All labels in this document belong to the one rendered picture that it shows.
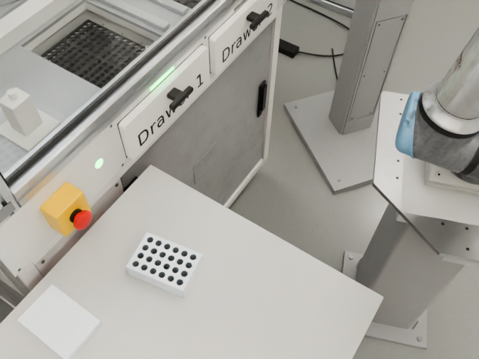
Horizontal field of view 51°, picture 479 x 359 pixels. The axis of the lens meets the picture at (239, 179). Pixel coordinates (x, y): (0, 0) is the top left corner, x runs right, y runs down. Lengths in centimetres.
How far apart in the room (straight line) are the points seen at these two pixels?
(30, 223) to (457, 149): 77
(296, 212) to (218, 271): 101
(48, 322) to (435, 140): 77
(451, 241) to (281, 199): 100
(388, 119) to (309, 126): 94
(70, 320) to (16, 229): 20
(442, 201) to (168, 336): 65
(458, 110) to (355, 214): 118
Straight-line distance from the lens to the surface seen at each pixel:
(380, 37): 188
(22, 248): 102
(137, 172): 122
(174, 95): 110
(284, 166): 212
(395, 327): 186
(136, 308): 101
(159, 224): 109
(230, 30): 125
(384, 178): 119
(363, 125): 224
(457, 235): 117
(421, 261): 142
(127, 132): 105
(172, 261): 103
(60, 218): 97
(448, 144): 95
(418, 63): 269
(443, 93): 91
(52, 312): 103
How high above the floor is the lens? 170
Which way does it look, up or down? 55 degrees down
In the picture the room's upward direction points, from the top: 2 degrees clockwise
